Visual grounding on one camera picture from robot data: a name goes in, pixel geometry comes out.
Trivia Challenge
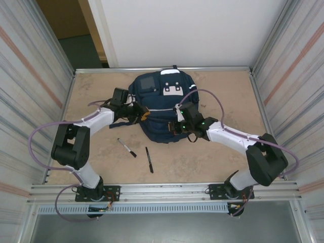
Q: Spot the white barrel black marker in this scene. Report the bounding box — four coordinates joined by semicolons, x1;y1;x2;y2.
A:
117;138;137;157

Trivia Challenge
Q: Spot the long aluminium mounting rail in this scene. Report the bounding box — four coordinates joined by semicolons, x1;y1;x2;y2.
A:
27;180;304;205

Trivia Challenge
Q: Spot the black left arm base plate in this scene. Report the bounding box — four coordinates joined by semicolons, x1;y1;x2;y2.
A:
74;185;121;203

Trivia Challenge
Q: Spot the aluminium table edge rail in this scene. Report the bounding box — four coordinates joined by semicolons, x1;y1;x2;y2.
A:
74;66;254;74

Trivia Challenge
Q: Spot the navy blue backpack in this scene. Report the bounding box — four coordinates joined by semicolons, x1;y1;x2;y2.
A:
109;65;200;144

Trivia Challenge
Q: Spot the white door frame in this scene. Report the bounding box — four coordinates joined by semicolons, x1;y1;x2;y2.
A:
87;0;119;68

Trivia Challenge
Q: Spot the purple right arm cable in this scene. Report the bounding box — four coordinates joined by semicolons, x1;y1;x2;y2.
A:
178;89;300;217

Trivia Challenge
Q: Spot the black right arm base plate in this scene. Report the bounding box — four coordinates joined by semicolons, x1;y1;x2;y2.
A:
207;183;255;201

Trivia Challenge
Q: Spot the corrugated metal enclosure panel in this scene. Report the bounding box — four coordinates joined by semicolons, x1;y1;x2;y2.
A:
249;0;324;243
0;0;76;243

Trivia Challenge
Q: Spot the small circuit board with wires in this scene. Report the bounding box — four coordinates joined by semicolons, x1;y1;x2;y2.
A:
88;202;113;212

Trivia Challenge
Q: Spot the slim black pen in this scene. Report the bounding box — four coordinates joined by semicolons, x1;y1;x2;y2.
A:
145;146;154;174

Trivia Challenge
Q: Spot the aluminium table side rail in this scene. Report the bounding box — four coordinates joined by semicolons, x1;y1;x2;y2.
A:
44;70;76;185
250;70;289;182

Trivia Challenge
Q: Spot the grey metal sheet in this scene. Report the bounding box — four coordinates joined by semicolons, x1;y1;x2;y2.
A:
30;202;303;243

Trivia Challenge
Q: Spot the slotted grey cable duct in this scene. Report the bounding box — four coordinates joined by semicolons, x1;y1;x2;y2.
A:
37;204;230;215

